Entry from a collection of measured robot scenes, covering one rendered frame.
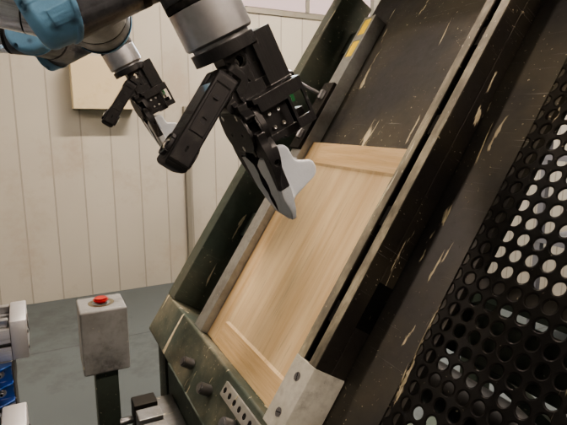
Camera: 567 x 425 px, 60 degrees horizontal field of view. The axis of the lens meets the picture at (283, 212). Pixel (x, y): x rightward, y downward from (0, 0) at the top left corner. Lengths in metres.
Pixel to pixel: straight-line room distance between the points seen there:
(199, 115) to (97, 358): 1.04
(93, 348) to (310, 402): 0.74
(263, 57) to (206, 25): 0.07
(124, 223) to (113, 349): 2.93
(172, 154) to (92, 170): 3.73
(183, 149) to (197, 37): 0.11
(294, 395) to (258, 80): 0.52
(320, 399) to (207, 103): 0.54
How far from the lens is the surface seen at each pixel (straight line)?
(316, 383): 0.85
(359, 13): 1.71
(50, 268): 4.34
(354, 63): 1.38
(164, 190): 4.34
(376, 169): 1.04
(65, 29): 0.52
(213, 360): 1.16
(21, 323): 1.24
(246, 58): 0.54
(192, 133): 0.51
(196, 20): 0.51
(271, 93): 0.53
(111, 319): 1.42
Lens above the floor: 1.42
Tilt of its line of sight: 11 degrees down
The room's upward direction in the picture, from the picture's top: straight up
